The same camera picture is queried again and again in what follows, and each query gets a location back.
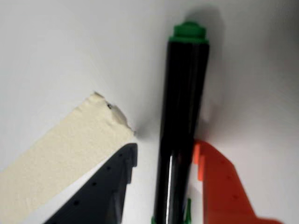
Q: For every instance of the green and black marker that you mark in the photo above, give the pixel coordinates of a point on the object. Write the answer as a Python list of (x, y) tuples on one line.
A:
[(182, 105)]

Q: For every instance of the long beige masking tape strip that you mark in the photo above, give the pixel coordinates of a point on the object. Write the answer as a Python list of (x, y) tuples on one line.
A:
[(58, 158)]

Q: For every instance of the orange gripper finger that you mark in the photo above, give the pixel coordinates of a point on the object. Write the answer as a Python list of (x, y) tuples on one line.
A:
[(222, 186)]

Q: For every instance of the dark navy gripper finger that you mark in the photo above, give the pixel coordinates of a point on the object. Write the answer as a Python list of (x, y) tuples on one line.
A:
[(102, 186)]

